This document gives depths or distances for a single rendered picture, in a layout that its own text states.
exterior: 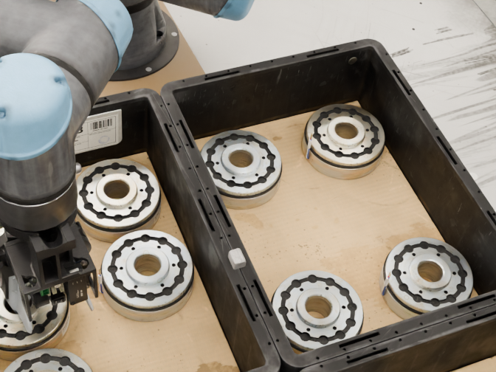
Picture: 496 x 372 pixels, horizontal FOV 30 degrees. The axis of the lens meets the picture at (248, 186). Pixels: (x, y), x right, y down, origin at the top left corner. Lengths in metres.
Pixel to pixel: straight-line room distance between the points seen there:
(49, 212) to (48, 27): 0.16
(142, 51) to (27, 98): 0.60
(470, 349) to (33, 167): 0.52
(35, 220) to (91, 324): 0.25
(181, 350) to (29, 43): 0.39
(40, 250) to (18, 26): 0.19
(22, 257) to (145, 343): 0.19
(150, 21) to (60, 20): 0.50
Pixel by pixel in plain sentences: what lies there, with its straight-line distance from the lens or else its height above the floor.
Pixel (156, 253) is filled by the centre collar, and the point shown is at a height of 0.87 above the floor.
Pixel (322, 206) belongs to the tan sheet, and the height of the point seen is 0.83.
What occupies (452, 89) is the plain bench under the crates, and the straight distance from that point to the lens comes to 1.52.
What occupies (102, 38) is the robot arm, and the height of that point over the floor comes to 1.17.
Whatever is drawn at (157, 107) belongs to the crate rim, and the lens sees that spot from 1.09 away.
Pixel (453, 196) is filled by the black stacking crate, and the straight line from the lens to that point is 1.11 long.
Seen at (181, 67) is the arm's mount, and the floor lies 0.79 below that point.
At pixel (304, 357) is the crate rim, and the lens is 0.92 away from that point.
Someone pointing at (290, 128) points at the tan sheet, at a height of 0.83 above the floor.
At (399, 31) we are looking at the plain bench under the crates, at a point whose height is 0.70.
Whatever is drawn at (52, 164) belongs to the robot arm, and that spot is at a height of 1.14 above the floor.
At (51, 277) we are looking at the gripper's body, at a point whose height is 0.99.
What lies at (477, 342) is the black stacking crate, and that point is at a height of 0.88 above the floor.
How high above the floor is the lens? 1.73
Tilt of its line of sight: 52 degrees down
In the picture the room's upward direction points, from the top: 8 degrees clockwise
